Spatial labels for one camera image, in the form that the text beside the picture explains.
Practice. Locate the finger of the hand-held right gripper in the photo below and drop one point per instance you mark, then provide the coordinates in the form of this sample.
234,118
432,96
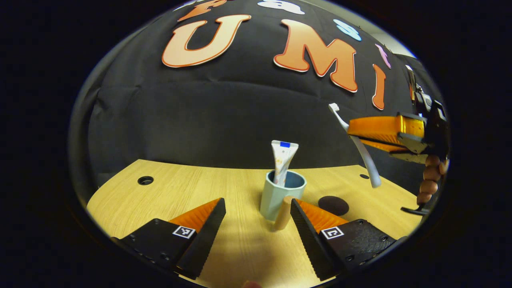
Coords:
380,126
410,148

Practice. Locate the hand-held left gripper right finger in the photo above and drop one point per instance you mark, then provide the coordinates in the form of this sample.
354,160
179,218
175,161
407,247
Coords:
310,242

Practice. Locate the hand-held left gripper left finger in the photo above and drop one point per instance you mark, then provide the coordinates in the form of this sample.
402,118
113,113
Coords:
208,238

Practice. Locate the white toothbrush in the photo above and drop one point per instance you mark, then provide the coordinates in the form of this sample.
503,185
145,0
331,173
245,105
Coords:
370,164

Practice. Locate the dark round coaster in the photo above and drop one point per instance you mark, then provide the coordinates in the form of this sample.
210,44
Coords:
334,205

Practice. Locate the light blue cup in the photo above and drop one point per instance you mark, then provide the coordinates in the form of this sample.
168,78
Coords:
272,200

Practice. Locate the white toothpaste tube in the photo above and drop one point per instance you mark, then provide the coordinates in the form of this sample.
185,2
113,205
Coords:
284,160

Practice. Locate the wooden desktop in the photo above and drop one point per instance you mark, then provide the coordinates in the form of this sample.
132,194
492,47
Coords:
180,188

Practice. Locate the black backdrop cloth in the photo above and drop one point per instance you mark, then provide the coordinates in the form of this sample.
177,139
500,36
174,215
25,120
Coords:
200,120

